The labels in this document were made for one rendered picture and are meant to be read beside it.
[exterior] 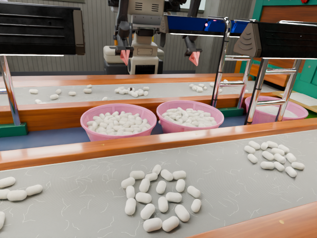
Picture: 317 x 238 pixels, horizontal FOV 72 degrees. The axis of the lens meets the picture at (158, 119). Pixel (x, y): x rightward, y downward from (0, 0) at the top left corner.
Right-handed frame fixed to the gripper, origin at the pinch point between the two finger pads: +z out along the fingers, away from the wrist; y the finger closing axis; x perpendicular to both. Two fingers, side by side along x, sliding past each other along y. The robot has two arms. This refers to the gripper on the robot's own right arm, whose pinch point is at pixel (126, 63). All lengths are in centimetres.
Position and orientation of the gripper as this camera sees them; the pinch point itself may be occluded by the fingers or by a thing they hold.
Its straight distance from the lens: 125.7
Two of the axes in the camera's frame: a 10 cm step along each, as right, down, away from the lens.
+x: -2.5, 4.0, 8.8
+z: 2.0, 9.1, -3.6
